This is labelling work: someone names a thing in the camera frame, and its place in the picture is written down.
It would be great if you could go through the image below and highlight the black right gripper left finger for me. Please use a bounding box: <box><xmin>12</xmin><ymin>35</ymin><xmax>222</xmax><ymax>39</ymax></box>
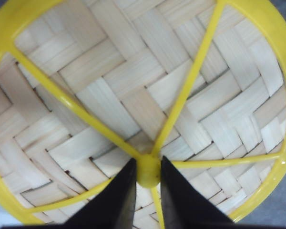
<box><xmin>61</xmin><ymin>157</ymin><xmax>137</xmax><ymax>227</ymax></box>

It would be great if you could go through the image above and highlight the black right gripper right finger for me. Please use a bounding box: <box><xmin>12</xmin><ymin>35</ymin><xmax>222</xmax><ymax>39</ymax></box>
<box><xmin>160</xmin><ymin>155</ymin><xmax>239</xmax><ymax>227</ymax></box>

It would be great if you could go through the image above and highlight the yellow bamboo steamer lid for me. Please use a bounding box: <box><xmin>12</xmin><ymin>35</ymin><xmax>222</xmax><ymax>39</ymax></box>
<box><xmin>0</xmin><ymin>0</ymin><xmax>286</xmax><ymax>229</ymax></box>

